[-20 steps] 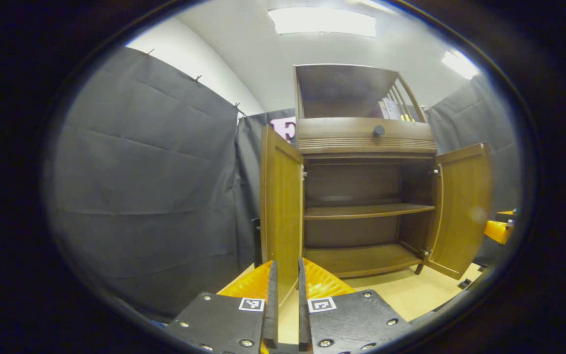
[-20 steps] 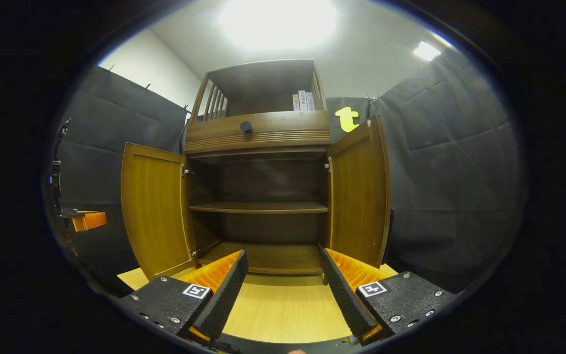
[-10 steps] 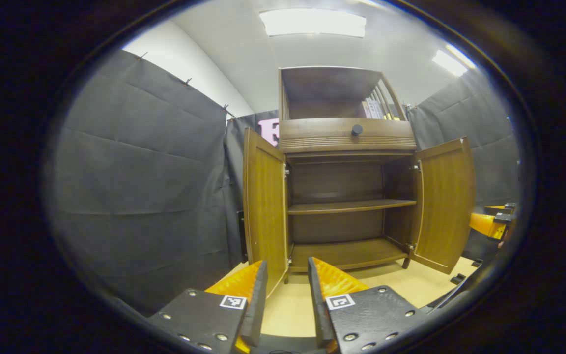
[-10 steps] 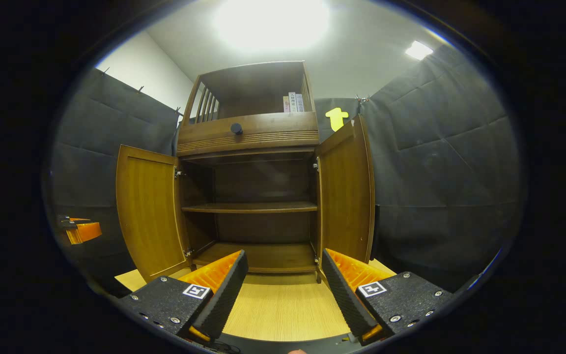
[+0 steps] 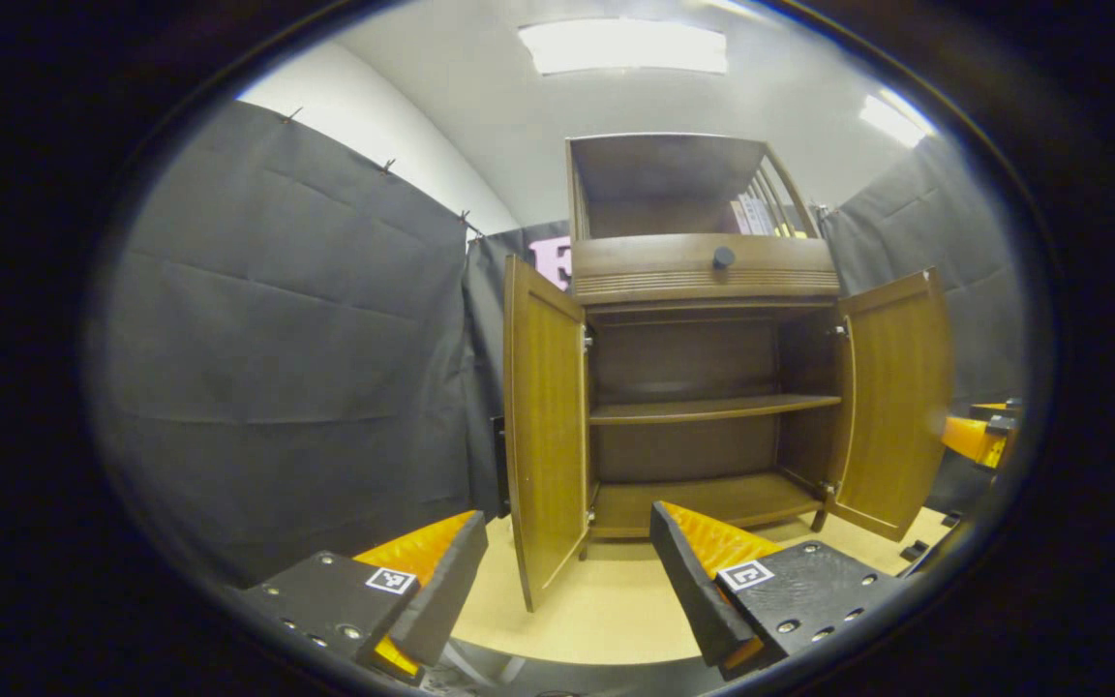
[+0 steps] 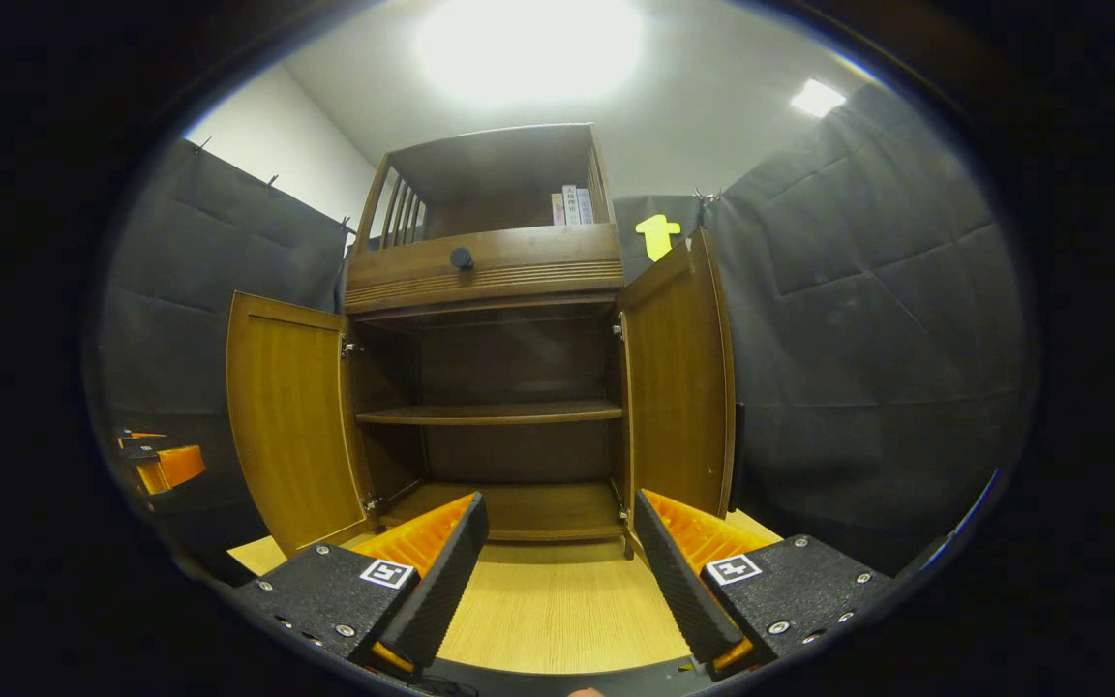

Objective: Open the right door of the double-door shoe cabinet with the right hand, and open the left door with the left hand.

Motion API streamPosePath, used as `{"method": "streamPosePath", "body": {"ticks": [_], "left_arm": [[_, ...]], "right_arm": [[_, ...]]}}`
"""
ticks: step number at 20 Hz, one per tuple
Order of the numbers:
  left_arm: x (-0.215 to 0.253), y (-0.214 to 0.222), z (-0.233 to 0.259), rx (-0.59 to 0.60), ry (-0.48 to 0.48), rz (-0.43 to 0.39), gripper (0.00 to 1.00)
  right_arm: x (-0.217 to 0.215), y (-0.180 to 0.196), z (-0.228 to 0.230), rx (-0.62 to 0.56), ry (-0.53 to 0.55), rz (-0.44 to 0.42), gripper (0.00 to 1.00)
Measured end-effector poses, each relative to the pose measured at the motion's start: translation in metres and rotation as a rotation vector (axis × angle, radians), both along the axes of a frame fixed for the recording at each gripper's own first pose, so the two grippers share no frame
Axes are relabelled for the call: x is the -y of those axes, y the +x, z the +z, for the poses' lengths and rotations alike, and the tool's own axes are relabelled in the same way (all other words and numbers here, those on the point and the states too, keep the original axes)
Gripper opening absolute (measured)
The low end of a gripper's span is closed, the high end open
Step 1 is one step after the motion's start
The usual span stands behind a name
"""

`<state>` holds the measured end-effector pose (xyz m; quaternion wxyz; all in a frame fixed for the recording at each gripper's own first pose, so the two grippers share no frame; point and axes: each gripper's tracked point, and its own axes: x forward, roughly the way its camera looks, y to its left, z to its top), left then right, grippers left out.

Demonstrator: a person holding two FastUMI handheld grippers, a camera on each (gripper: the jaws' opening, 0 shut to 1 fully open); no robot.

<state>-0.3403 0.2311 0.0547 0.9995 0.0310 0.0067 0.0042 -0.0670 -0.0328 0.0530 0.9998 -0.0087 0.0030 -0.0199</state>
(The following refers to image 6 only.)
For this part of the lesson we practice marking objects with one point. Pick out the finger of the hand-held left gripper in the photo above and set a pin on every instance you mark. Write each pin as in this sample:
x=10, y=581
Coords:
x=141, y=438
x=175, y=467

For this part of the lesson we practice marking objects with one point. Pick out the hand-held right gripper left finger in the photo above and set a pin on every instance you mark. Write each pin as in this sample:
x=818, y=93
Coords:
x=446, y=581

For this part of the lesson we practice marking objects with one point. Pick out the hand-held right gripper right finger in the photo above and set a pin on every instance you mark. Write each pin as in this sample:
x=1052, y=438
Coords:
x=678, y=581

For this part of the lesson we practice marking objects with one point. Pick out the wooden cabinet door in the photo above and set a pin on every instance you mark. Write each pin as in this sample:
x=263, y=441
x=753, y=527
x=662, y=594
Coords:
x=291, y=416
x=678, y=387

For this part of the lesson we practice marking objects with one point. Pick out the wooden double-door shoe cabinet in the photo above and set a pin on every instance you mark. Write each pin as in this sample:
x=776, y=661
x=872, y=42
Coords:
x=538, y=252

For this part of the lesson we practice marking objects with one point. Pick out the wooden inner cabinet shelf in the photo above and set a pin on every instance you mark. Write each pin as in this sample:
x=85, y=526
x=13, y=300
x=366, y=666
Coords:
x=490, y=413

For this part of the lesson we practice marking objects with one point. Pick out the black backdrop cloth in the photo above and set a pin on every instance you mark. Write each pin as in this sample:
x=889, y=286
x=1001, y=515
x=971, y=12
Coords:
x=858, y=339

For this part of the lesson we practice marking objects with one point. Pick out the black round drawer knob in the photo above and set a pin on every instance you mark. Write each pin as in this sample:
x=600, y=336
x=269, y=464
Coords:
x=462, y=258

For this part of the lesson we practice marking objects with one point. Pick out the pale grey book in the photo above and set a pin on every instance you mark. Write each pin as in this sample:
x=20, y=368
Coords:
x=585, y=206

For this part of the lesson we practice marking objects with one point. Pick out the pale pink book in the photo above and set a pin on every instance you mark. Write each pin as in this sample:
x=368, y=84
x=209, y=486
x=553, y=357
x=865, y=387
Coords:
x=557, y=208

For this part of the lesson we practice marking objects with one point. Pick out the small ceiling light panel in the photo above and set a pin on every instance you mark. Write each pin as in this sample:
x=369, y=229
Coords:
x=817, y=97

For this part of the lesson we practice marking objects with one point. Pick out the large ceiling light panel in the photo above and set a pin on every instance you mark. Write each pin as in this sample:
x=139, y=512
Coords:
x=528, y=48

